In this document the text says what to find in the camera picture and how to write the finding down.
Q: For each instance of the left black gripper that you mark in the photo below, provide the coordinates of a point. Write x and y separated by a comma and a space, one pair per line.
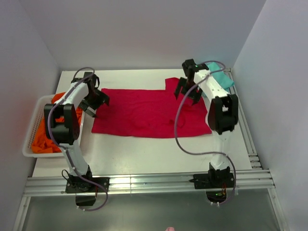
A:
101, 96

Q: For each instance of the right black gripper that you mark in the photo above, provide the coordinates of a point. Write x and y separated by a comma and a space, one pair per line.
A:
196, 96

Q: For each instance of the crimson red t shirt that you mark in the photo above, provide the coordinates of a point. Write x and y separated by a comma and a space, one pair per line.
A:
150, 114

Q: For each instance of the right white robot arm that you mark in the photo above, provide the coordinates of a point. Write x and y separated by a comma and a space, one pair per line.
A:
221, 117

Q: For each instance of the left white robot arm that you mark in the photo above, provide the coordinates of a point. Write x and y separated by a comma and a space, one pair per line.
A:
62, 125

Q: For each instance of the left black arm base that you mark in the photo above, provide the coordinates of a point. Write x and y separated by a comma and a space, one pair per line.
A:
86, 184

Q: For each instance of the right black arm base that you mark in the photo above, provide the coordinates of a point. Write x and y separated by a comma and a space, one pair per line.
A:
217, 180

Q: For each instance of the teal folded t shirt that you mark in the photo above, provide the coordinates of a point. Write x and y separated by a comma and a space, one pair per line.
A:
221, 78

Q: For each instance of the white plastic basket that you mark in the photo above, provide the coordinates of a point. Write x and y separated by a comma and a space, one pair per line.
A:
35, 121

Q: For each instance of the orange t shirt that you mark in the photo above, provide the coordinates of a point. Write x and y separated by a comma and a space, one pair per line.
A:
43, 145

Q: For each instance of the pink object at bottom edge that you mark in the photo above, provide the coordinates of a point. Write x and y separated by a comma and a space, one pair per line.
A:
170, 229

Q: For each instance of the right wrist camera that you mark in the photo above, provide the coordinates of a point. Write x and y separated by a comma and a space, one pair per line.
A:
187, 63

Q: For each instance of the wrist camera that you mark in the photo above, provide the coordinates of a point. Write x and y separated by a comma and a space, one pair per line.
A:
88, 77
187, 63

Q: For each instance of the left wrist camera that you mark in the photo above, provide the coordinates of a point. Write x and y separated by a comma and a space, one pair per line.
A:
88, 77

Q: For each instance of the aluminium right side rail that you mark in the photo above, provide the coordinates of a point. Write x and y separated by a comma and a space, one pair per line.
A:
242, 150

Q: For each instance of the aluminium rail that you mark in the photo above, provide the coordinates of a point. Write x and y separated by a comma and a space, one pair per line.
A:
242, 150
146, 183

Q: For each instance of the aluminium front rail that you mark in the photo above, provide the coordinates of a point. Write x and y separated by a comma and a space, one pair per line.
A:
146, 183

